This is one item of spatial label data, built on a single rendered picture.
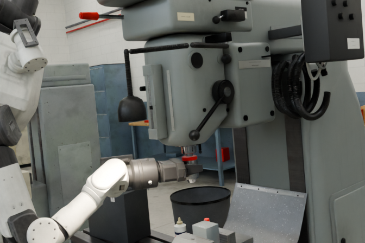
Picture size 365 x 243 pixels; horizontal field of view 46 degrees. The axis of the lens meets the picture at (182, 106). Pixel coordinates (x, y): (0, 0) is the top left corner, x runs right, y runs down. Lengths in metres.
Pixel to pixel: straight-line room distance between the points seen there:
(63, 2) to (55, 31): 0.78
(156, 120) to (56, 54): 9.92
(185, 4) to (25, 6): 0.54
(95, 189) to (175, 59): 0.41
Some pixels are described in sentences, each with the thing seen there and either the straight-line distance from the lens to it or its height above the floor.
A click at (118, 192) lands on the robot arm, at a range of 1.28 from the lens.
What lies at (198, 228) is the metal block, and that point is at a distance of 1.31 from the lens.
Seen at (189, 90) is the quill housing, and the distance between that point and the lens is 1.18.
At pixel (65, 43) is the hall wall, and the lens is 11.21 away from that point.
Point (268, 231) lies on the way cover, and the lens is 1.56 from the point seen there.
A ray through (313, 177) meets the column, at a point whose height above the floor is 1.14.
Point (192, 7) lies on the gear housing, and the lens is 1.18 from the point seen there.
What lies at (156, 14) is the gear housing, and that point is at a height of 1.68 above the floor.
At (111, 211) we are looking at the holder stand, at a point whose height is 1.05.
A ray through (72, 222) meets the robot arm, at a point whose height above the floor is 1.16.
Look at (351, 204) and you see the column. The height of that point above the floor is 1.01.
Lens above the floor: 1.49
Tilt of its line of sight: 3 degrees down
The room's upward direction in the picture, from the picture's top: 5 degrees counter-clockwise
